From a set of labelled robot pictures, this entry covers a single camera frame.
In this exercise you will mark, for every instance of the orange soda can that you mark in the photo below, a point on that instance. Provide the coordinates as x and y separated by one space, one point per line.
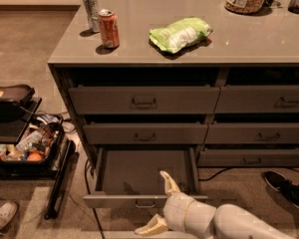
109 28

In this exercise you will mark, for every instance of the black sneaker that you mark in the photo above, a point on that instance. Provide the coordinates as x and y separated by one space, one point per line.
284 186

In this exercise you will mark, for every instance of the black floor bar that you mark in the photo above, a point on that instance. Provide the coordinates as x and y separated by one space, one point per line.
59 188

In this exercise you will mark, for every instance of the white sneaker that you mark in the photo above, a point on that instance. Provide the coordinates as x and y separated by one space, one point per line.
7 212

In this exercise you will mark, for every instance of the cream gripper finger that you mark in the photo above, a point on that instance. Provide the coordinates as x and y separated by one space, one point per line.
170 185
155 226

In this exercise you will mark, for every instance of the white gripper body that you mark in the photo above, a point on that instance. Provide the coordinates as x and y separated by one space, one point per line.
175 211

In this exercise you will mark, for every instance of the black tray lid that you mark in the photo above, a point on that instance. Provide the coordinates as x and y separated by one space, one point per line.
16 95

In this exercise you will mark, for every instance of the grey drawer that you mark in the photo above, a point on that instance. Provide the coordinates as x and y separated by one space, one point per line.
249 158
258 99
145 133
143 100
129 178
230 133

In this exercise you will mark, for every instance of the black bin with groceries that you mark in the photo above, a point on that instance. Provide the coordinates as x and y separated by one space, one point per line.
43 135

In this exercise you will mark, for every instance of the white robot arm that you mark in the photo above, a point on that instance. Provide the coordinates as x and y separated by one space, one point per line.
226 222

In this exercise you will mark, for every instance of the grey drawer cabinet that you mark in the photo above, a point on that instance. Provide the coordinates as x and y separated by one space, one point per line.
186 74

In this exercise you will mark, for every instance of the orange fruit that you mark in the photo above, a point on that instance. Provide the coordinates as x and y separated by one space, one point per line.
34 157

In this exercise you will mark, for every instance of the silver soda can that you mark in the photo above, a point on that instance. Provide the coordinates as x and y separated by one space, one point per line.
92 10

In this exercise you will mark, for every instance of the green chip bag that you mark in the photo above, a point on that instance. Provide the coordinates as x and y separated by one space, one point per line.
180 34

